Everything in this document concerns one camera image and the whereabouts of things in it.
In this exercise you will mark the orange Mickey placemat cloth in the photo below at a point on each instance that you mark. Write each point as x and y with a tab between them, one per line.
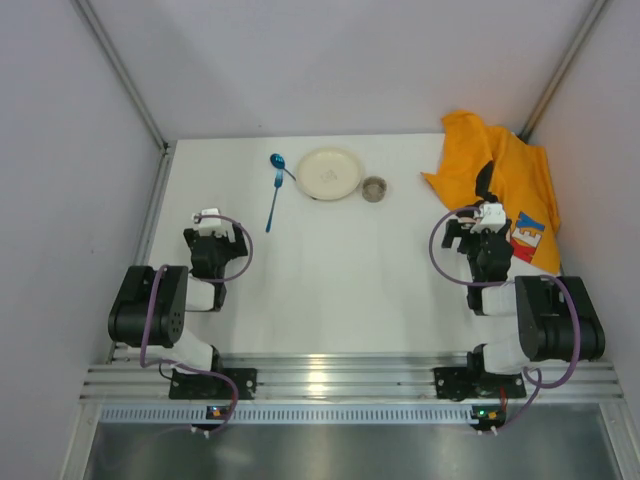
490	163

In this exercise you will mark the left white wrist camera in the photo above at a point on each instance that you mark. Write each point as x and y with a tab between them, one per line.
207	222

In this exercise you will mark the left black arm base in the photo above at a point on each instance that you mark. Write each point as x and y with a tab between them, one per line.
201	387

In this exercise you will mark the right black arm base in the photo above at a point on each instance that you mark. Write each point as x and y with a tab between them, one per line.
460	383

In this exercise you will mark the cream round plate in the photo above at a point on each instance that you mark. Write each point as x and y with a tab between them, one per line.
328	173

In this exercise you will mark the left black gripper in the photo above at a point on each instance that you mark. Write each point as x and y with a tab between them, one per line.
213	239

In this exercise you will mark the blue metallic fork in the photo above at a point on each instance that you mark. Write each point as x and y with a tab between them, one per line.
278	182

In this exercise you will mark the blue metallic spoon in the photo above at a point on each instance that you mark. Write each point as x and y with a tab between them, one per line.
279	163

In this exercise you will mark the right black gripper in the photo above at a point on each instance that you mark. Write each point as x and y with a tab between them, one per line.
470	234

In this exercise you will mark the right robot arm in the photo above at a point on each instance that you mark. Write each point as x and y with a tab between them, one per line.
554	318

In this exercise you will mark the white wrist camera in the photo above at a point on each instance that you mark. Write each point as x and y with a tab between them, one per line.
489	217
207	222

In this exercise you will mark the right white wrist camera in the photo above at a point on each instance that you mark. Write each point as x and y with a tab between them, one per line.
489	217

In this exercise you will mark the small grey cup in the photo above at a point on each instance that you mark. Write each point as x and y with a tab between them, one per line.
374	189

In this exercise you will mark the aluminium rail frame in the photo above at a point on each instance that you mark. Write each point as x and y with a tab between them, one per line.
345	315

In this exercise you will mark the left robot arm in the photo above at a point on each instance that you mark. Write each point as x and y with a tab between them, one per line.
149	312

